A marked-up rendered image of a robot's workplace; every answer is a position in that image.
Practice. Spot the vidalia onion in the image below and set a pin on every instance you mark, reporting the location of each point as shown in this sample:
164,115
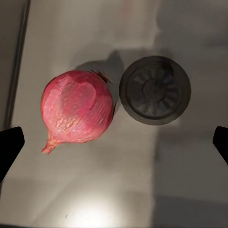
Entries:
76,107

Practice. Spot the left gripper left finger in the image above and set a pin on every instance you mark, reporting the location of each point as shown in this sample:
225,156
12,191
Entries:
11,142

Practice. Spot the drop in sink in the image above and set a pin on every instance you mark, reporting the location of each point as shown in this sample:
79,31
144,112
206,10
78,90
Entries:
146,170

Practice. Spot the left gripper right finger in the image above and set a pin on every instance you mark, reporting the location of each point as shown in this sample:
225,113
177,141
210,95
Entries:
220,141

